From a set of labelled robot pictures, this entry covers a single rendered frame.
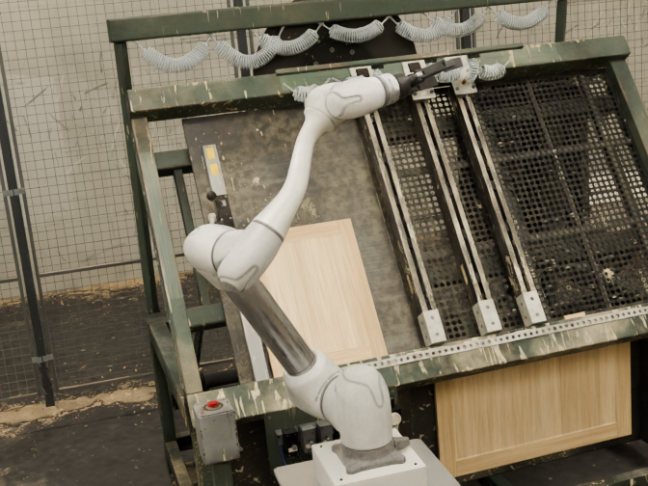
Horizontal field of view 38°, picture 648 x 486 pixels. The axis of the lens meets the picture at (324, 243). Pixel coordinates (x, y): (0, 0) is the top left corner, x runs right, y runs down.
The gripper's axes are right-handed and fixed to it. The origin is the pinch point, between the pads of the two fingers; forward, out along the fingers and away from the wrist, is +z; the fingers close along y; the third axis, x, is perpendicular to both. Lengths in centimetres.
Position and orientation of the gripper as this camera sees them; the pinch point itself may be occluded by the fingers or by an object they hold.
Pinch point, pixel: (445, 72)
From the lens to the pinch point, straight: 286.1
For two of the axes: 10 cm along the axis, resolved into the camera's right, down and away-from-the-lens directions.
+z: 8.2, -3.1, 4.9
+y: 4.3, -2.5, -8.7
